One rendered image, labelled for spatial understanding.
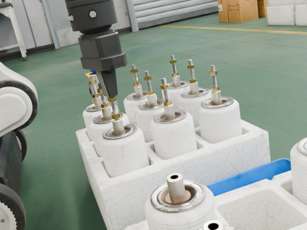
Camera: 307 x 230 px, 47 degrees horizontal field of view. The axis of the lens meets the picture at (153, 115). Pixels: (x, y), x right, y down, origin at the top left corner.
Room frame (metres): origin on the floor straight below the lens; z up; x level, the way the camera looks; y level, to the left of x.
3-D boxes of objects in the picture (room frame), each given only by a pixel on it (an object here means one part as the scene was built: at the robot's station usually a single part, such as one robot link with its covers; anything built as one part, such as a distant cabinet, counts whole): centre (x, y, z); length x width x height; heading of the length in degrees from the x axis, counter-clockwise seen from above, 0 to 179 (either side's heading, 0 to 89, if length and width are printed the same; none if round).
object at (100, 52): (0.70, 0.08, 0.46); 0.13 x 0.10 x 0.12; 33
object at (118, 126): (0.70, 0.08, 0.26); 0.02 x 0.02 x 0.03
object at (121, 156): (0.70, 0.08, 0.16); 0.10 x 0.10 x 0.18
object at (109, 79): (0.69, 0.07, 0.37); 0.03 x 0.02 x 0.06; 123
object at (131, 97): (0.96, 0.03, 0.25); 0.08 x 0.08 x 0.01
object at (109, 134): (0.70, 0.08, 0.25); 0.08 x 0.08 x 0.01
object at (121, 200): (0.85, 0.00, 0.09); 0.39 x 0.39 x 0.18; 16
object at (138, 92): (0.96, 0.03, 0.26); 0.02 x 0.02 x 0.03
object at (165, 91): (0.73, -0.04, 0.30); 0.01 x 0.01 x 0.08
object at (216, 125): (0.77, -0.15, 0.16); 0.10 x 0.10 x 0.18
